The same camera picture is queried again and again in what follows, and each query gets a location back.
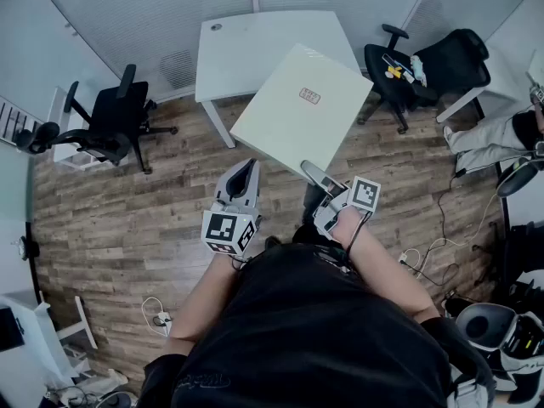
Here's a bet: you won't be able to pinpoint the person's right forearm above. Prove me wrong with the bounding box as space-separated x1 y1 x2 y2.
333 206 441 325

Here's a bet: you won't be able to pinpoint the grey and white device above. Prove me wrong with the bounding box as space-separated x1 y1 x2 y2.
455 302 544 404

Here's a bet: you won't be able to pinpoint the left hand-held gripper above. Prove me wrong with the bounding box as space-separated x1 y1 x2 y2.
200 157 262 257

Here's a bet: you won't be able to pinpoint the person's black trousers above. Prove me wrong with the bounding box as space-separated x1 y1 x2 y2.
292 183 332 246

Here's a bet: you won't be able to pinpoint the person's black shirt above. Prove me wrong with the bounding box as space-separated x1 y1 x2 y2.
135 242 498 408

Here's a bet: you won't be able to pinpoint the black flat tablet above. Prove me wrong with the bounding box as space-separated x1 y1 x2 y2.
0 307 25 353

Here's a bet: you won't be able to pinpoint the white square board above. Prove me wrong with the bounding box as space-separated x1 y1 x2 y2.
229 42 375 178

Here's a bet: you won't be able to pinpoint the person's left forearm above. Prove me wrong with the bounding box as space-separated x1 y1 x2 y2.
163 251 241 356

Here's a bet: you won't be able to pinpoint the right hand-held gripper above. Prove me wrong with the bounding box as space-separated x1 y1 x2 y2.
300 159 382 241

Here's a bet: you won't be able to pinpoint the white power strip with cable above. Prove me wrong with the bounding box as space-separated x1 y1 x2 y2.
141 296 173 338

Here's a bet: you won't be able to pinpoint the white office desk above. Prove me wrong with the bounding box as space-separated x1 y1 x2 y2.
435 0 544 123

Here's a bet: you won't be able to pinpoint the black mesh office chair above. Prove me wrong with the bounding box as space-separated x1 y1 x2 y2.
356 23 492 135

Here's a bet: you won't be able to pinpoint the black equipment pile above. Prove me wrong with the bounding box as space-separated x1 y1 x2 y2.
496 221 544 301

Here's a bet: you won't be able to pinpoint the white table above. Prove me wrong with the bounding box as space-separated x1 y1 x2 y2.
194 9 363 150

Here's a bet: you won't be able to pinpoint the white corner desk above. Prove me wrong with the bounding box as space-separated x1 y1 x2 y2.
0 291 99 408

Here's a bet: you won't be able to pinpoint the pale soft toy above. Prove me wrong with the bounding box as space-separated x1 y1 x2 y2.
409 54 428 88

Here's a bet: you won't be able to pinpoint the dark grey rounded object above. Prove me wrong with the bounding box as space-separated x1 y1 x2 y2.
496 158 541 198

